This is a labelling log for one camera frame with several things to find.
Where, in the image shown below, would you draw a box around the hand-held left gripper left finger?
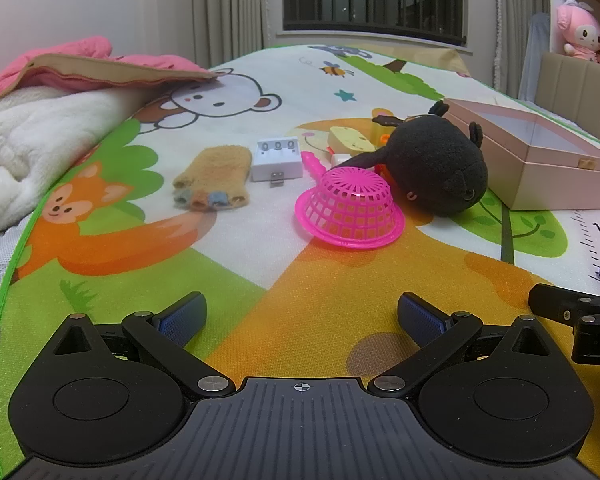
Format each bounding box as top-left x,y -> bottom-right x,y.
50,291 -> 236,398

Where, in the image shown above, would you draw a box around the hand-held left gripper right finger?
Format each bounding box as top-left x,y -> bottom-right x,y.
370,291 -> 556,398

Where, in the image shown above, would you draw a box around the pink cardboard box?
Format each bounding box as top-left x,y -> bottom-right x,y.
442,99 -> 600,211

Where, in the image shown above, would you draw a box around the pink plastic toy strainer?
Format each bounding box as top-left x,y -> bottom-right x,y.
295,151 -> 406,250

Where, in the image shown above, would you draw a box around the black plush toy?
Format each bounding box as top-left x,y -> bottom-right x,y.
337,100 -> 489,218

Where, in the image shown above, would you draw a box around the white battery charger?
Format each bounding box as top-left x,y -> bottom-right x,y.
251,140 -> 304,187

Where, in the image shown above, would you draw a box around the orange plastic toy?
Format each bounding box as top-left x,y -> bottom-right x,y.
371,108 -> 397,144

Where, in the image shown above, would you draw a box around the yellow toy cheese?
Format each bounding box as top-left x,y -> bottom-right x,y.
328,126 -> 376,155

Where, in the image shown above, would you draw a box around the cartoon animal play mat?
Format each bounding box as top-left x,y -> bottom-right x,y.
0,42 -> 600,480

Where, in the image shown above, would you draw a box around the tan glove coloured fingertips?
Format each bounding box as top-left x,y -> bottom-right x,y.
172,146 -> 252,211

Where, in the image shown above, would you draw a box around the beige padded headboard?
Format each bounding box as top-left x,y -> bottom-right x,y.
535,52 -> 600,133

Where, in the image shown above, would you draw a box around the pale blue hanging cloth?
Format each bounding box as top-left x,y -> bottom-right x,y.
526,12 -> 552,106

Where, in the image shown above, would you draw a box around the white fleece blanket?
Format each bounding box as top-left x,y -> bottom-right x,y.
0,82 -> 147,241

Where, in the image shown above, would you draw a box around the pink plush bunny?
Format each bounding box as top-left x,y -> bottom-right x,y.
556,0 -> 600,63

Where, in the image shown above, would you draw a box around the pink quilted cloth tan lining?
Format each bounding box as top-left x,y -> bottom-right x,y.
0,36 -> 222,107

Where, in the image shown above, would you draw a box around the beige curtain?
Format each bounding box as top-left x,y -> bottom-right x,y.
492,0 -> 553,97
190,0 -> 282,68

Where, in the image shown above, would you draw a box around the window with dark railing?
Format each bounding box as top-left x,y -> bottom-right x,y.
281,0 -> 468,49

